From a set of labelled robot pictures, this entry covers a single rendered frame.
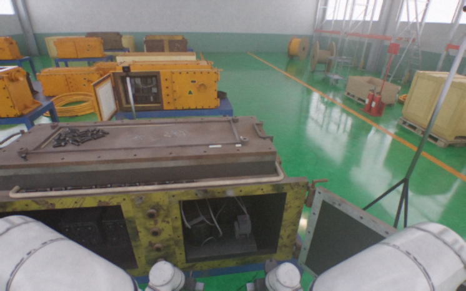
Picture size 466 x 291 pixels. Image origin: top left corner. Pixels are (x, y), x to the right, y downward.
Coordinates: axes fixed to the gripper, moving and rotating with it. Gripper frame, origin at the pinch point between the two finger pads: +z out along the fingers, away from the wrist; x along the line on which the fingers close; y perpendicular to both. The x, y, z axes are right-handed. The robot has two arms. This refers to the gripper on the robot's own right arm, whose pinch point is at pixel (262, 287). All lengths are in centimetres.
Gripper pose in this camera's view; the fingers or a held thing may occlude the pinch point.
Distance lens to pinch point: 130.3
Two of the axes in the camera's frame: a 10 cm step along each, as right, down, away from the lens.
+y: 1.0, 7.8, -6.1
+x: 9.8, 0.4, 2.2
